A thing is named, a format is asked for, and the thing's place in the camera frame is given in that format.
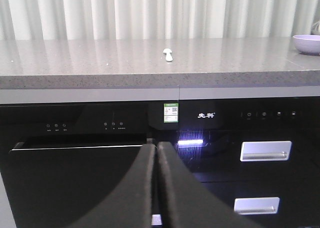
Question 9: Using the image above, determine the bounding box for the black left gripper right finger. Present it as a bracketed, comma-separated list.
[157, 142, 257, 227]

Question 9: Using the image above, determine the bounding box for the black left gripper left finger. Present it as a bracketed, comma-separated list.
[69, 144, 156, 227]

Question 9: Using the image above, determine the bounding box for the mint green plastic spoon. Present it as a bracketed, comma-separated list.
[163, 48, 173, 62]

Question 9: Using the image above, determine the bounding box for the purple plastic bowl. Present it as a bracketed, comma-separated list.
[292, 35, 320, 54]

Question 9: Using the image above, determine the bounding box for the black disinfection cabinet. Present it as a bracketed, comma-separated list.
[149, 97, 320, 227]

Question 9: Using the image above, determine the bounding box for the green white energy label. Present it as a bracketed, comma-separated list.
[163, 103, 179, 123]

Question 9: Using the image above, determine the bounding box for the white pleated curtain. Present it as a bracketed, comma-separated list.
[0, 0, 320, 40]

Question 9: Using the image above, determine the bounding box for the lower silver drawer handle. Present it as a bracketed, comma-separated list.
[233, 197, 280, 215]

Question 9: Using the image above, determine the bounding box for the silver drawer handle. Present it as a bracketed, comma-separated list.
[233, 197, 280, 215]
[240, 141, 292, 162]

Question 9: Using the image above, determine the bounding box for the upper silver drawer handle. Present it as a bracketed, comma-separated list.
[240, 141, 292, 162]

